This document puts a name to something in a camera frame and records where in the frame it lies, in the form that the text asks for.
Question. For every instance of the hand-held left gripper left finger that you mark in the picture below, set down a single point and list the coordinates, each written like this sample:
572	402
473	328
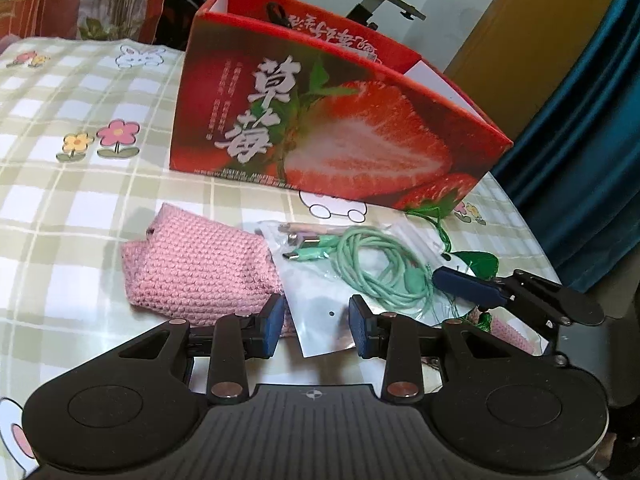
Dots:
270	325

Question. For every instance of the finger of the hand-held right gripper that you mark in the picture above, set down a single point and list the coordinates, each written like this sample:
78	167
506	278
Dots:
470	285
552	340

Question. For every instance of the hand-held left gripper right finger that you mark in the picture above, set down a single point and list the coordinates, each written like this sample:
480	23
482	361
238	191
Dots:
359	329

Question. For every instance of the pink knitted pouch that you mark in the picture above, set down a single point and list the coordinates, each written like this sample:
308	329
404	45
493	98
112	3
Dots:
515	335
200	265

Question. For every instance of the clear plastic bag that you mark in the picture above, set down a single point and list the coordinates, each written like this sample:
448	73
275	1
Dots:
320	300

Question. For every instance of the red strawberry print box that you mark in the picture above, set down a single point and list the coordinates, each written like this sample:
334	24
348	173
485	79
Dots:
350	125

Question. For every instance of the blue curtain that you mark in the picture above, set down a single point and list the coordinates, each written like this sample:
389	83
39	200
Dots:
590	160

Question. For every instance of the checked bunny print tablecloth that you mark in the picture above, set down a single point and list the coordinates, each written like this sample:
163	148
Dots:
75	195

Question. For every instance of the wooden door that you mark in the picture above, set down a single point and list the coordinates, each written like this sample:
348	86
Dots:
525	20

